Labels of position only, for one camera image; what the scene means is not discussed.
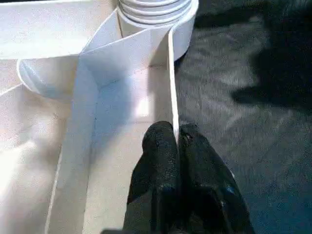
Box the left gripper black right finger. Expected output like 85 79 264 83
178 123 257 234

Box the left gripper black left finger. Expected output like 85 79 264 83
123 121 183 234

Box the white plastic table top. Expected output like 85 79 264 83
0 0 200 234

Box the white plastic table leg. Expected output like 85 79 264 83
116 0 199 25

